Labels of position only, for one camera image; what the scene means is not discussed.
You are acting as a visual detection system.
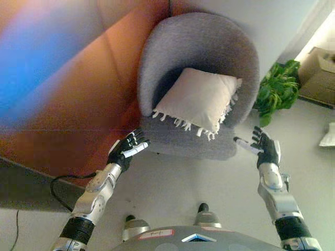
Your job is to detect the thin black floor cable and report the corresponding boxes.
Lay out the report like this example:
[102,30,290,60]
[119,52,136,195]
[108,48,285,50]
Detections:
[15,209,22,237]

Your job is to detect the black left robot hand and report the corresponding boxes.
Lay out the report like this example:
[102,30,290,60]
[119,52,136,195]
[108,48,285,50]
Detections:
[107,129,151,173]

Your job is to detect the thick black wrist cable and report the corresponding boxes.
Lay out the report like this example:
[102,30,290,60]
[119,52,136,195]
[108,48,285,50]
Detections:
[50,171,102,213]

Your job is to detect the grey fabric tub armchair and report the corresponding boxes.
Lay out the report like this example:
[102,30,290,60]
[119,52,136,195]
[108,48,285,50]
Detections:
[137,14,261,161]

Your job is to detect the white paper item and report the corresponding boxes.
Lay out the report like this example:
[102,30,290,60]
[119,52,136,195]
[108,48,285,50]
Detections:
[318,122,335,149]

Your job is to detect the cardboard box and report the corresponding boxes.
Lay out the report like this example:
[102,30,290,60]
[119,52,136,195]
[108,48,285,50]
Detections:
[297,46,335,108]

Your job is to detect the silver right robot leg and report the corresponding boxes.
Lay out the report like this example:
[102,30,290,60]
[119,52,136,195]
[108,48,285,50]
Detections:
[194,202,222,231]

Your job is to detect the silver left robot leg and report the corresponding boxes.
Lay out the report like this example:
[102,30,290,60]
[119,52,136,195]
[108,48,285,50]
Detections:
[121,214,150,243]

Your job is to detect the grey robot torso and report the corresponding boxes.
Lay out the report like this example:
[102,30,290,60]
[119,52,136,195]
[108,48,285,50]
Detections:
[107,225,285,251]

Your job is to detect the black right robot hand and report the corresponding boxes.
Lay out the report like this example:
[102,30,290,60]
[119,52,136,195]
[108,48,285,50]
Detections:
[233,125,282,169]

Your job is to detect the silver robot leg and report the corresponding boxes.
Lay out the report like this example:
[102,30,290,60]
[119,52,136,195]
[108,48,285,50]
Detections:
[121,214,150,243]
[194,202,222,231]

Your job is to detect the reddish brown wooden cabinet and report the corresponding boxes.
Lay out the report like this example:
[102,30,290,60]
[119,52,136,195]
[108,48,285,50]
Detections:
[0,0,174,184]

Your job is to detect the green leafy potted plant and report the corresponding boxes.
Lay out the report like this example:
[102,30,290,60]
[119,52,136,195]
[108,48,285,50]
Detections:
[253,59,302,128]

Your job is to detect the cream fringed throw pillow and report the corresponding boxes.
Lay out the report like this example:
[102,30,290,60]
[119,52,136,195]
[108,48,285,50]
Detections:
[151,67,243,142]

